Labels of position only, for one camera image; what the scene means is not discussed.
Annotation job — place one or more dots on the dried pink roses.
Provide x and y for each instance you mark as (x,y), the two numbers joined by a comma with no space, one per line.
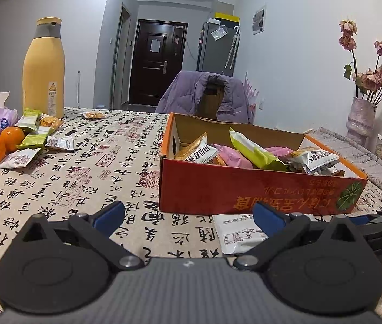
(373,79)

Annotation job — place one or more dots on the small orange biscuit packet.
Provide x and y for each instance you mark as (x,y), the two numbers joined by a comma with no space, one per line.
(93,115)

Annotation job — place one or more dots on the white folded umbrella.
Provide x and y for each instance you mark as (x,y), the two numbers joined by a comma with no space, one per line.
(233,47)

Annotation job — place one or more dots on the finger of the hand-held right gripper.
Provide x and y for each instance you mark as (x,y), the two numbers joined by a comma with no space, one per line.
(363,218)

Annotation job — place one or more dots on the white wall socket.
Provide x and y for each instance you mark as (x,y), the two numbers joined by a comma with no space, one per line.
(262,104)

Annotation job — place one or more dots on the red cardboard box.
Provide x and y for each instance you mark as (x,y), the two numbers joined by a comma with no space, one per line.
(211,192)

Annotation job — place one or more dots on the purple jacket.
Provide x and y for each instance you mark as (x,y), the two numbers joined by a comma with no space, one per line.
(177,98)

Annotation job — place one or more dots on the orange cracker packet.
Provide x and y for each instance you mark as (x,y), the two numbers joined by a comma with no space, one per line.
(51,123)

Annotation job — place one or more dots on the clear plastic bag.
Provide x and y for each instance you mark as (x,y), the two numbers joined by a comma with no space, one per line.
(218,33)

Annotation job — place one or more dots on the yellow thermos bottle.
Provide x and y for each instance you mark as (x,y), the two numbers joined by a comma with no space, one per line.
(42,81)

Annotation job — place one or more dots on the wall picture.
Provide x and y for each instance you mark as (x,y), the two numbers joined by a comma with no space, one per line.
(259,20)

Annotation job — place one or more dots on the grey interior door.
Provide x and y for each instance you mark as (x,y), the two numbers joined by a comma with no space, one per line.
(121,67)

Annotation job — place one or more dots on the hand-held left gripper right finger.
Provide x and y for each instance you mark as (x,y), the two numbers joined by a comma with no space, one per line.
(270,217)

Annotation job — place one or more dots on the pile of assorted snack packets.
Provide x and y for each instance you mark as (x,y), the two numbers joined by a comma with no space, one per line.
(245,152)

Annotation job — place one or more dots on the pink ceramic vase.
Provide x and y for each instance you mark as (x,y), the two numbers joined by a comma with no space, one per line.
(361,121)

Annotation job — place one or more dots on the grey refrigerator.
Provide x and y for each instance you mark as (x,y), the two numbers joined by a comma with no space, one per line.
(211,57)

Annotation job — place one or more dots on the white paper notice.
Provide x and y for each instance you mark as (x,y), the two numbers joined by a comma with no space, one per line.
(154,45)

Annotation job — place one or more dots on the green snack packet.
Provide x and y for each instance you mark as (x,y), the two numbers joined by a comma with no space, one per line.
(28,119)
(34,140)

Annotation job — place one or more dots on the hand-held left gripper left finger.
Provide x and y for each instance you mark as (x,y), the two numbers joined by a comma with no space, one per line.
(110,217)

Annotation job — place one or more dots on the brown wooden chair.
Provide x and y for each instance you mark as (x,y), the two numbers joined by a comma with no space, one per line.
(211,106)

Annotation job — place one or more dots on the small white snack packet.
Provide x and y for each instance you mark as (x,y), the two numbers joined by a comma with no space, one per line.
(17,158)
(61,142)

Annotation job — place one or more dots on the dark front door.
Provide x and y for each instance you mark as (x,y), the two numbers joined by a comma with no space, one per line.
(150,81)

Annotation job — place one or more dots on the pink quilted cloth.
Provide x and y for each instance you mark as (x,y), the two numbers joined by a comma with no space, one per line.
(373,168)

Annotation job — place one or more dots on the yellow black box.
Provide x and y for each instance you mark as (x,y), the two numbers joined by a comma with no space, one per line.
(226,18)

